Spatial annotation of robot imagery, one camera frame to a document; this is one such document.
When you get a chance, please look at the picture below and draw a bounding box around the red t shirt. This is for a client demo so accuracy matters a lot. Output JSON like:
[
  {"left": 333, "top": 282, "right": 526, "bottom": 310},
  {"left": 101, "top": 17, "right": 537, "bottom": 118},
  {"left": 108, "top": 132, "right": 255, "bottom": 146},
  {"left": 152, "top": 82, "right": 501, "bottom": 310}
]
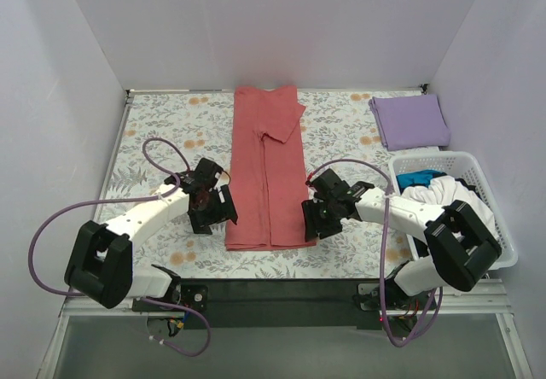
[{"left": 225, "top": 85, "right": 316, "bottom": 251}]

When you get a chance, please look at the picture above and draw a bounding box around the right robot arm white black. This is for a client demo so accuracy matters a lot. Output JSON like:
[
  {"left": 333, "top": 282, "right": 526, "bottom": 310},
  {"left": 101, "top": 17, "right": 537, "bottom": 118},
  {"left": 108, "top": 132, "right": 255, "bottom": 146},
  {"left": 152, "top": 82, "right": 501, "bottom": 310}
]
[{"left": 301, "top": 169, "right": 502, "bottom": 309}]

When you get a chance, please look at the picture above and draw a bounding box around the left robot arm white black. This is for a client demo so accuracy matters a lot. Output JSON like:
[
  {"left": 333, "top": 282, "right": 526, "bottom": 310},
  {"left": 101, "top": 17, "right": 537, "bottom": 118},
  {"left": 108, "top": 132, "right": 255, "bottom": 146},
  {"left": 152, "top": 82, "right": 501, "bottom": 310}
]
[{"left": 64, "top": 158, "right": 238, "bottom": 311}]

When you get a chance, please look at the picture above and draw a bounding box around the floral patterned table mat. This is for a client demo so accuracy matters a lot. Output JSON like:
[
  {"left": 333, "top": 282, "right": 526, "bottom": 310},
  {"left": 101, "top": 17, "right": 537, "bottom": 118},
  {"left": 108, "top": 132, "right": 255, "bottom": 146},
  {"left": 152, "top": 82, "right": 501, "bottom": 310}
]
[{"left": 96, "top": 90, "right": 411, "bottom": 278}]

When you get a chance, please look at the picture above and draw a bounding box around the blue t shirt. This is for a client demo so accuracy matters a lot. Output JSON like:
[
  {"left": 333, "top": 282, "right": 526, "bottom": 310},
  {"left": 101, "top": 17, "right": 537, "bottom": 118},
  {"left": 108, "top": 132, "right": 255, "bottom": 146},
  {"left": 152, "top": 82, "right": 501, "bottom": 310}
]
[{"left": 396, "top": 170, "right": 445, "bottom": 191}]

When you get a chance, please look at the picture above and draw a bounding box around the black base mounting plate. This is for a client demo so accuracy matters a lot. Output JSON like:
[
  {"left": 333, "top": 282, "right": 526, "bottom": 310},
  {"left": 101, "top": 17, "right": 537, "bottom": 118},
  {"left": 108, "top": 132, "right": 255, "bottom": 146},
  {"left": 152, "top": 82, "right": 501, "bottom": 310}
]
[{"left": 131, "top": 278, "right": 439, "bottom": 333}]

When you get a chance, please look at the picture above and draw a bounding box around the folded purple t shirt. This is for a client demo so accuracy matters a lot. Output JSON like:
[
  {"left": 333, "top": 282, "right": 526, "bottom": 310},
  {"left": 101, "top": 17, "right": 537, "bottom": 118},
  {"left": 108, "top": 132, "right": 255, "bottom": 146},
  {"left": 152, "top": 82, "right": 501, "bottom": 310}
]
[{"left": 369, "top": 94, "right": 450, "bottom": 151}]

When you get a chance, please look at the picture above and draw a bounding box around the white plastic laundry basket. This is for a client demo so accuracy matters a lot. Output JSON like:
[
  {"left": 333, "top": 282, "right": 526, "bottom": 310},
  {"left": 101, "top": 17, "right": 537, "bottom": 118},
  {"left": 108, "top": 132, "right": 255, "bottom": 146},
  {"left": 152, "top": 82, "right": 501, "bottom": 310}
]
[{"left": 387, "top": 150, "right": 519, "bottom": 271}]

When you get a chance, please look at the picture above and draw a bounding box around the white t shirt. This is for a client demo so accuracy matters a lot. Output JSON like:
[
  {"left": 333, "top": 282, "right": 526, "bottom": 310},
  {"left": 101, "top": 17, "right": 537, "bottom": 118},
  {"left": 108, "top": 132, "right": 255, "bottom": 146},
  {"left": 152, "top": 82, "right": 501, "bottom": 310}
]
[{"left": 402, "top": 176, "right": 499, "bottom": 238}]

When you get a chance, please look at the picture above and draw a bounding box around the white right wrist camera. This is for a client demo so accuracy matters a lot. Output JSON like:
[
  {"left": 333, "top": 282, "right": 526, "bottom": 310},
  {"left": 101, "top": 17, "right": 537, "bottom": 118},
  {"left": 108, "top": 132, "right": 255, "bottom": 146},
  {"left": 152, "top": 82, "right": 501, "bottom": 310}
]
[{"left": 305, "top": 174, "right": 316, "bottom": 199}]

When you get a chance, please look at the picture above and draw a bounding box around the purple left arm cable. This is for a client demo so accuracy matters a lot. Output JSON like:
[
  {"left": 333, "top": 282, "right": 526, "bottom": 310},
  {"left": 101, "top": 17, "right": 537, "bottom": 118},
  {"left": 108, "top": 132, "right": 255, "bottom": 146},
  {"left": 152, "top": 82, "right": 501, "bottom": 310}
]
[{"left": 27, "top": 137, "right": 212, "bottom": 358}]

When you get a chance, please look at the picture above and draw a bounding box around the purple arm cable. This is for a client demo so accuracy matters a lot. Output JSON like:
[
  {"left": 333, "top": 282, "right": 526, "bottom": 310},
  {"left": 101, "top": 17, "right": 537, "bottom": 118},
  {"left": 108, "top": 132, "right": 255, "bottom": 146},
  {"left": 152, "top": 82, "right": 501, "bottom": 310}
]
[
  {"left": 309, "top": 159, "right": 444, "bottom": 348},
  {"left": 27, "top": 137, "right": 212, "bottom": 358}
]

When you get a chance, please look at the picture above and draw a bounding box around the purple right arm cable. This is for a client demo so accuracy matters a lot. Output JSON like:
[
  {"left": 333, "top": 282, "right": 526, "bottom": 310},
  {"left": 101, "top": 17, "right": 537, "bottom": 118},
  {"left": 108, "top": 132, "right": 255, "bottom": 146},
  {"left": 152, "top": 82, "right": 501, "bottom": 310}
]
[{"left": 309, "top": 159, "right": 444, "bottom": 348}]

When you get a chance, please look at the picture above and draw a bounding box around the aluminium frame rail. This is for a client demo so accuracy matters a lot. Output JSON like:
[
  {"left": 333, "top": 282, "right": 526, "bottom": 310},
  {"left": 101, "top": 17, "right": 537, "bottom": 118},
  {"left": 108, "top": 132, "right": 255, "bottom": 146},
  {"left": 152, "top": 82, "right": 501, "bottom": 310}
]
[{"left": 38, "top": 279, "right": 531, "bottom": 378}]

